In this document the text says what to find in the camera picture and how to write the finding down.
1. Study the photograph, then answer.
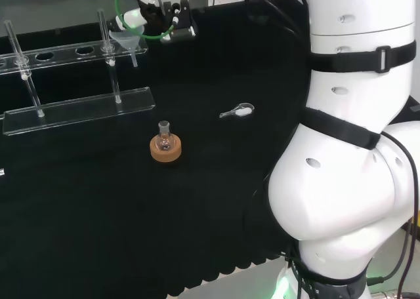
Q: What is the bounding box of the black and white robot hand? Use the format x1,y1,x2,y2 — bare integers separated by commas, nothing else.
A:
111,0,198,45

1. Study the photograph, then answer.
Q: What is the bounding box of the clear plastic funnel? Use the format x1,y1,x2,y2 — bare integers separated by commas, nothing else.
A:
108,29,147,68

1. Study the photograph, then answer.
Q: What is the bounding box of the clear funnel stand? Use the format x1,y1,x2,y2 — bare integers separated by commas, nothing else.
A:
0,7,156,137

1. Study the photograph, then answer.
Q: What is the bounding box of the small round-bottom glass flask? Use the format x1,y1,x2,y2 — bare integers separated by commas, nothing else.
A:
156,121,174,151

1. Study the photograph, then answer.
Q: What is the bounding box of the black cloth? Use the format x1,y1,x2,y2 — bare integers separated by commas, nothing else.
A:
0,0,312,299

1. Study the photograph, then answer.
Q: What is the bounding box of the thick black cable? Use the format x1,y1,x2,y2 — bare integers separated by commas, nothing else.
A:
241,0,312,43

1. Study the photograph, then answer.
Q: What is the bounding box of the cork ring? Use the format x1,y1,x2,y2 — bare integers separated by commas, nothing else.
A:
150,134,182,164

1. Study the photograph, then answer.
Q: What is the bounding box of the thin black cable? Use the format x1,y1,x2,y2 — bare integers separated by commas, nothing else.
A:
366,223,415,286

